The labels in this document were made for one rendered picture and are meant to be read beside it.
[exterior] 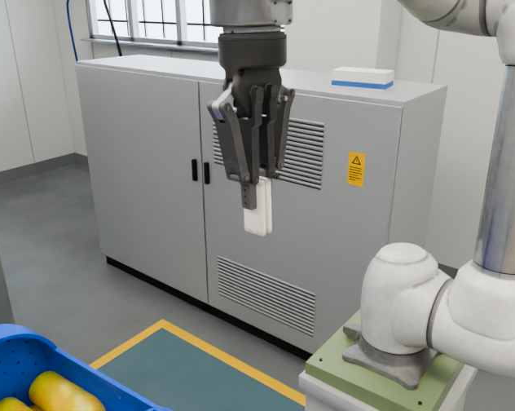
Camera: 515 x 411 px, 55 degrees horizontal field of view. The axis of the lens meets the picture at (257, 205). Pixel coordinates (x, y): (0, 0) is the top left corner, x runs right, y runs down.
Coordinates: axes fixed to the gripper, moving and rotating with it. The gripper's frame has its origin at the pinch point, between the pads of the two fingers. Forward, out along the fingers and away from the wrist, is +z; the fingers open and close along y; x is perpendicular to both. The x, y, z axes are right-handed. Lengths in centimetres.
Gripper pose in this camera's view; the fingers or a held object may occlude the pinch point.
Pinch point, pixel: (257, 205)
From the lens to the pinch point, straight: 60.8
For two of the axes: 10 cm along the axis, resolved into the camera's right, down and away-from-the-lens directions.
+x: -7.7, -2.1, 6.1
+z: 0.3, 9.3, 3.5
